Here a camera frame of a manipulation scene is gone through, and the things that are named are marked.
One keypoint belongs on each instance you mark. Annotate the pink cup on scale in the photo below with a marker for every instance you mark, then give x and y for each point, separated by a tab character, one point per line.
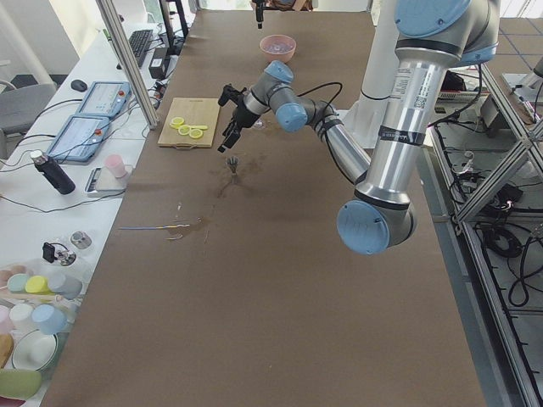
116	166

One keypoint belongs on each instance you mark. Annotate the black computer mouse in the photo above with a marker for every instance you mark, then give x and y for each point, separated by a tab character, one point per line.
78	85

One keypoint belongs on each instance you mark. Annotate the light blue cup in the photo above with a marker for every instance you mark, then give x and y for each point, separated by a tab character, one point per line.
48	319

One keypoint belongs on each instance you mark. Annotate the pink bowl of ice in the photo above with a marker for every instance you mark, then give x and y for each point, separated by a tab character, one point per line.
278	48

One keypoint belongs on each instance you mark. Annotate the grey kitchen scale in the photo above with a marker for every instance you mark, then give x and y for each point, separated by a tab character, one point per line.
101	182

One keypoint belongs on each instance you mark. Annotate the small steel cup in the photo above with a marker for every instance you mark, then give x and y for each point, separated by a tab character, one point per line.
80	240

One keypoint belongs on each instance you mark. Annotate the black water bottle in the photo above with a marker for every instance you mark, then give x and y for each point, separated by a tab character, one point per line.
52	171

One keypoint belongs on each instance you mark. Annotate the steel cocktail jigger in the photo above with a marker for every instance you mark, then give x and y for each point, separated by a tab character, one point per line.
232	164

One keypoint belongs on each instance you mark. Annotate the bamboo cutting board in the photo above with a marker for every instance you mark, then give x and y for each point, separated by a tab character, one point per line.
195	111

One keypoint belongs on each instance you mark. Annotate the white green rimmed plate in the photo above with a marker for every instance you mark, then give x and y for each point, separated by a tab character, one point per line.
35	351

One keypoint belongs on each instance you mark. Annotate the aluminium frame post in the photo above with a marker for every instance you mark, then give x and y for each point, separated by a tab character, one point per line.
127	60

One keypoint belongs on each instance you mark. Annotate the yellow cup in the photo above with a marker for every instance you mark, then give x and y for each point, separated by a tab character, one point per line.
38	285

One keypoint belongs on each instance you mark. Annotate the clear wine glass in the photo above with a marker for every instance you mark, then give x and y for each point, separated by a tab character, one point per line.
259	124

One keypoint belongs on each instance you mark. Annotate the blue teach pendant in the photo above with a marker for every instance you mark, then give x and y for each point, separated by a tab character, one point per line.
79	139
105	98

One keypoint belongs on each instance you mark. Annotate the black keyboard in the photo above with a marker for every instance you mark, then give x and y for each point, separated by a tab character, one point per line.
139	42

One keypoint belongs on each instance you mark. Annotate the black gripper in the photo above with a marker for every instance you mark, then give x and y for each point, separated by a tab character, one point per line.
240	116

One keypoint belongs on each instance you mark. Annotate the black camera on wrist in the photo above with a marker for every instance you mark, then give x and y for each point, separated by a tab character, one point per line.
230	93

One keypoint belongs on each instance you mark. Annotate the yellow lemon slice far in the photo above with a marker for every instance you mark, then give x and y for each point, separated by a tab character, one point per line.
177	122

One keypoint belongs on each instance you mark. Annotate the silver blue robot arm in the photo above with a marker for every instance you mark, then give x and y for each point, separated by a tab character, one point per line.
429	38

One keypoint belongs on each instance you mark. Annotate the yellow lemon slice near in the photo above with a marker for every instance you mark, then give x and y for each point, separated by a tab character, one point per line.
196	133

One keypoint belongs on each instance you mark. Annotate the yellow lemon slice middle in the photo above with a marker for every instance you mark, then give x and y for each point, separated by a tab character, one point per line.
184	130

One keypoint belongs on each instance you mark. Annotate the yellow lemon slice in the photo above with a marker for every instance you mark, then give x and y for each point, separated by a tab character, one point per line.
177	122
196	133
184	130

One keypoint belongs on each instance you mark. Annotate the blue teach pendant far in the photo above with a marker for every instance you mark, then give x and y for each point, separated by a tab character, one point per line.
105	98

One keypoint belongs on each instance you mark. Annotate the blue teach pendant near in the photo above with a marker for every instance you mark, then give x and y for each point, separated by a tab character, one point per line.
79	139

